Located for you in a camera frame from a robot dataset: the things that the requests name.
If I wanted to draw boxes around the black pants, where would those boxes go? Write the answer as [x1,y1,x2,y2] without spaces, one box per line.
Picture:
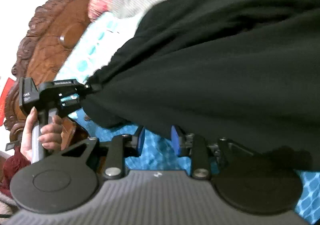
[81,0,319,171]

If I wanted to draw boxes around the patterned multicolour bedsheet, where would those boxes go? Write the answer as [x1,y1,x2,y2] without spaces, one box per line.
[55,12,319,224]

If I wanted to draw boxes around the carved brown wooden headboard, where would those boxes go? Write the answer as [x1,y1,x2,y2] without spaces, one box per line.
[4,0,90,145]

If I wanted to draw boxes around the person's left hand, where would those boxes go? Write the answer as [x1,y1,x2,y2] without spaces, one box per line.
[20,106,64,162]

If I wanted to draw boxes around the red paper box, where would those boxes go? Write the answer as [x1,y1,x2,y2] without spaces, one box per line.
[1,78,15,126]

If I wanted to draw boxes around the maroon knitted sleeve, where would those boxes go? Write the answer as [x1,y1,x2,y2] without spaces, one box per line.
[1,147,31,198]

